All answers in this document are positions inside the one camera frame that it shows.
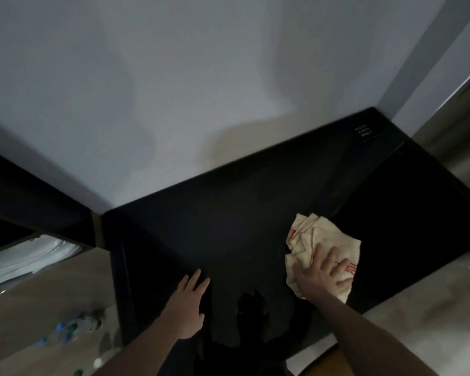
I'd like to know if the person's right hand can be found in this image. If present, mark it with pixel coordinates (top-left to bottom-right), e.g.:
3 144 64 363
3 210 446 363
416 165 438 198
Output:
292 243 353 300

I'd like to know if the cluster of plastic bottles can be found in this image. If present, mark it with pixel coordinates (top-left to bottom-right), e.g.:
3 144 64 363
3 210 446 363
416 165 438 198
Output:
35 309 107 349

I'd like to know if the white plastic sheet pile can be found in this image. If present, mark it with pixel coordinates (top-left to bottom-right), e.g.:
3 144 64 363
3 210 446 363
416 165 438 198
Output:
0 235 81 290

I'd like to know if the cream cloth with red print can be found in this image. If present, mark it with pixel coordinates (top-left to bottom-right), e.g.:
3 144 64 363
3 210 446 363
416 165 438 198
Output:
285 213 362 303

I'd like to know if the person's right forearm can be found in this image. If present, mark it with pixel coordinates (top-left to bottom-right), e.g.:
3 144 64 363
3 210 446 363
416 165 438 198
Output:
303 291 442 376

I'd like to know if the person's left hand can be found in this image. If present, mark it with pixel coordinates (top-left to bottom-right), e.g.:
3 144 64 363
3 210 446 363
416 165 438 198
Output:
158 269 211 340

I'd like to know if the person's left forearm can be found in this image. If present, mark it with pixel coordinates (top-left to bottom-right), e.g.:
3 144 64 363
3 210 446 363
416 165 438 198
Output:
98 314 189 376

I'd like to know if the black refrigerator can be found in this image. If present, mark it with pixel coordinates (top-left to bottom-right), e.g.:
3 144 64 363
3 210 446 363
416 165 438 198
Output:
102 107 470 376

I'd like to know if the black cabinet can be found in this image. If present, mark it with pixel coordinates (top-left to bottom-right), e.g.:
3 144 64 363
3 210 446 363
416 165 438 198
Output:
0 146 103 259

